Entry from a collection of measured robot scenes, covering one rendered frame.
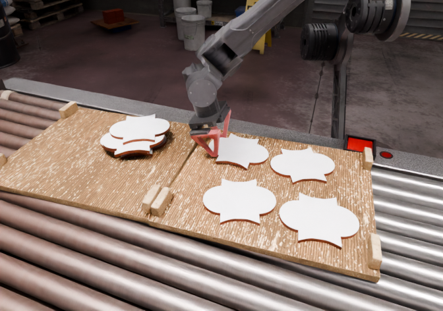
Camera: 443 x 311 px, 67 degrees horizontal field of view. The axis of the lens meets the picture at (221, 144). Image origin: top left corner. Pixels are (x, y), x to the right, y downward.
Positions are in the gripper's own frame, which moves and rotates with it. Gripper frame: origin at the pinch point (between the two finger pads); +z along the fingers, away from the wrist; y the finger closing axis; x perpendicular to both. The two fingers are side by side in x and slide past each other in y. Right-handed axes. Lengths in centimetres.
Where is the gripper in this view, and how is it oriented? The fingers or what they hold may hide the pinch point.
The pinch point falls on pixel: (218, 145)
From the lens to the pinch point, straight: 81.6
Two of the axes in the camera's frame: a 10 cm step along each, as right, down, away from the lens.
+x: 9.3, -0.7, -3.7
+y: -2.7, 5.4, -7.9
